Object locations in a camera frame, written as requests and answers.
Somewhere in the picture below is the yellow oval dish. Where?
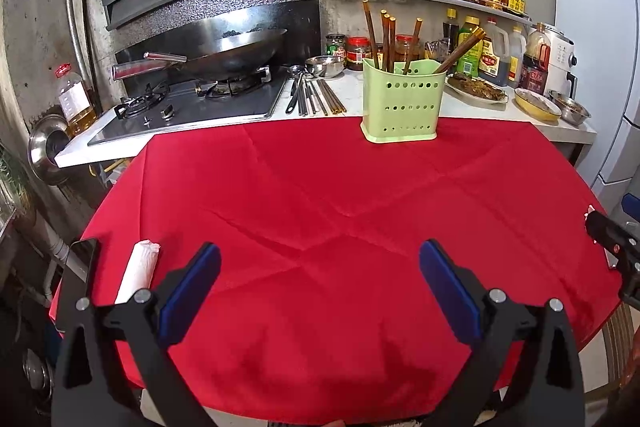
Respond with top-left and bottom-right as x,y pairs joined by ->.
514,87 -> 562,124

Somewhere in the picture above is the red-lid jar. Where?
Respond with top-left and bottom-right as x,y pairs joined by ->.
346,36 -> 372,72

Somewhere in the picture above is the white plastic jug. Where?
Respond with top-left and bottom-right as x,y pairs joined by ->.
507,25 -> 528,88

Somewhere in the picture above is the white rolled cloth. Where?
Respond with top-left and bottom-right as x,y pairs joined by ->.
114,239 -> 161,305

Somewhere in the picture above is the dark sauce jug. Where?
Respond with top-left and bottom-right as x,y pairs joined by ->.
478,18 -> 511,86

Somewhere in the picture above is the white refrigerator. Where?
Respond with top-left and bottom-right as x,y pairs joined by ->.
549,0 -> 640,212

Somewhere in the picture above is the black smartphone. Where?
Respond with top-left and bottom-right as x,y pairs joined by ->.
54,237 -> 100,335

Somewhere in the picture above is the plate of cooked food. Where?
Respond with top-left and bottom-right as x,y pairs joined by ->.
445,73 -> 508,104

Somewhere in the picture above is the red-handled sauce bottle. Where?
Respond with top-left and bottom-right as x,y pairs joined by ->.
519,23 -> 552,95

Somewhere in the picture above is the slim dark soy bottle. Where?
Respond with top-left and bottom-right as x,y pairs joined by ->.
442,8 -> 461,55

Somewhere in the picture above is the red tablecloth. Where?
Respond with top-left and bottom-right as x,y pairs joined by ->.
49,116 -> 623,425

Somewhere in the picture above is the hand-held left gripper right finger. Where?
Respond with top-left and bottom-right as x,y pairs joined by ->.
419,238 -> 586,427

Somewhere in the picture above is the small steel bowl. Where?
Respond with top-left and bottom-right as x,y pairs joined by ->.
305,55 -> 346,78

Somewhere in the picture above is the gas stove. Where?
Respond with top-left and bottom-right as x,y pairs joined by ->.
87,74 -> 291,148

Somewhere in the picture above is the chili sauce jar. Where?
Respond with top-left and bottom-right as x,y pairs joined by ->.
394,34 -> 421,64

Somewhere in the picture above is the round metal lid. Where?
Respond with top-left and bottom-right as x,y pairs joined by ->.
27,114 -> 76,185

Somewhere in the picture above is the green plastic bottle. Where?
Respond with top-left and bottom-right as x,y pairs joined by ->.
456,16 -> 485,78

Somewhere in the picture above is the white rice cooker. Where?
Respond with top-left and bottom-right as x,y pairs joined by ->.
542,24 -> 578,95

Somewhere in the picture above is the brown wooden chopstick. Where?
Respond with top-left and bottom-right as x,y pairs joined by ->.
440,31 -> 487,74
362,0 -> 382,72
380,9 -> 391,74
402,18 -> 424,76
388,17 -> 398,74
432,27 -> 483,74

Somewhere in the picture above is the green perforated utensil holder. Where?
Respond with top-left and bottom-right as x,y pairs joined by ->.
361,58 -> 447,144

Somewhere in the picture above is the steel bowl with food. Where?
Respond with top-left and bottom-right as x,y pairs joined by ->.
548,89 -> 592,126

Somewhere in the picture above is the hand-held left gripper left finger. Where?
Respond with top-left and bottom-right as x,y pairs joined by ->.
51,242 -> 223,427

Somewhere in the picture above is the clear cooking oil bottle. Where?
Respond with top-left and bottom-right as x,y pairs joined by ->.
52,63 -> 98,138

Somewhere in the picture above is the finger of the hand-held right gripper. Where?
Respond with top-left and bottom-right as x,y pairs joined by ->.
584,211 -> 640,259
623,193 -> 640,228

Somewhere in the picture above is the bundle of metal chopsticks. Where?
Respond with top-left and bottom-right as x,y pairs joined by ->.
285,64 -> 347,116

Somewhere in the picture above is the dark spice packet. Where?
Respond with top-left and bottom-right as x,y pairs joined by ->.
425,38 -> 451,60

